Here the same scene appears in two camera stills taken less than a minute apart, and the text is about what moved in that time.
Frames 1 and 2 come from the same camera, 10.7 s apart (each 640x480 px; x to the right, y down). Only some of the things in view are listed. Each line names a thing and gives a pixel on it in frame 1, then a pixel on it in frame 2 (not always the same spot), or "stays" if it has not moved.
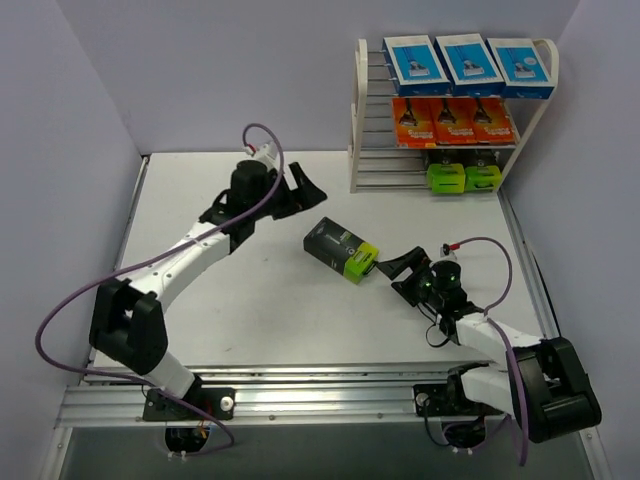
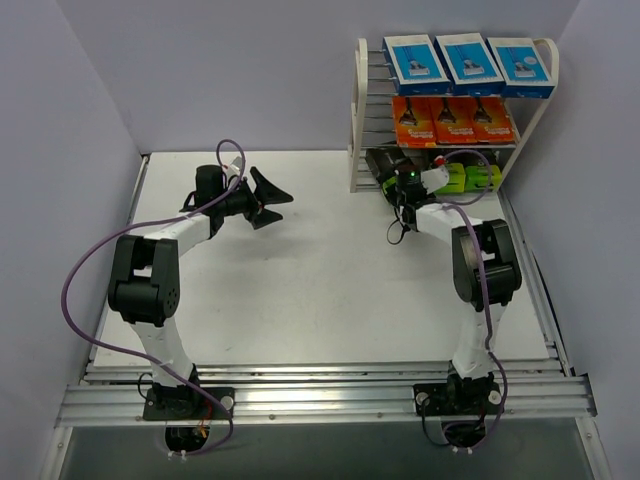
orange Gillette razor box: [415, 122] stays
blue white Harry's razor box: [468, 65] stays
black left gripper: [285, 195] to [255, 201]
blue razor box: [414, 66] stays
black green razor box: [340, 249] to [383, 161]
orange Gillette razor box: [454, 120] stays
